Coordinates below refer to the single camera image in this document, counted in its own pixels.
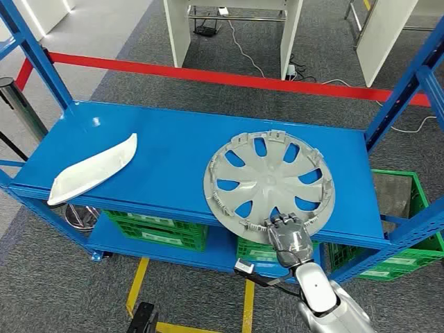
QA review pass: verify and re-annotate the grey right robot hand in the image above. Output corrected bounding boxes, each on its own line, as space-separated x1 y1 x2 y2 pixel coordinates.
264 212 315 270

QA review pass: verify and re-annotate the grey plastic wheel hubcap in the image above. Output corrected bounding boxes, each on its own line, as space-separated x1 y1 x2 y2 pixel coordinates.
202 130 336 246

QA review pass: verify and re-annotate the blue metal shelf rack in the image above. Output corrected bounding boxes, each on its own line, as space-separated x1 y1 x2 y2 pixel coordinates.
0 0 444 284

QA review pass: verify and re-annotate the white curved plastic trim part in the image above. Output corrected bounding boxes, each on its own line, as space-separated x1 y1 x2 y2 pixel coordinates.
47 133 138 206

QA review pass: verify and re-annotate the red barrier belt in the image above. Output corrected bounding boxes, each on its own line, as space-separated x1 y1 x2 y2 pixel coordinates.
14 51 431 109

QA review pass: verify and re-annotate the white desk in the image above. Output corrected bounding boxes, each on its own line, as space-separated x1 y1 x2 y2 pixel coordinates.
344 0 444 88
163 0 304 81

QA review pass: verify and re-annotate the black network device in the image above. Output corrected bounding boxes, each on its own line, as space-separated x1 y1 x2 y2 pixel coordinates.
193 23 223 37

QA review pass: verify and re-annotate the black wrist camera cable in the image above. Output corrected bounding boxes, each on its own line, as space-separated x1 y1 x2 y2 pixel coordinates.
234 268 303 300

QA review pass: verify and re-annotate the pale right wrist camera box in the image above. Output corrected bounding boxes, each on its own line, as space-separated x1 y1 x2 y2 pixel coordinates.
234 258 254 275

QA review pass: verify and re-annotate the white floor cable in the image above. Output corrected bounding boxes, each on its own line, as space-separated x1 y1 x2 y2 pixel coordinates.
227 18 266 79

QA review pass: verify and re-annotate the chrome stanchion post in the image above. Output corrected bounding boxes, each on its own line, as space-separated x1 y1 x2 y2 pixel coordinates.
0 76 102 232

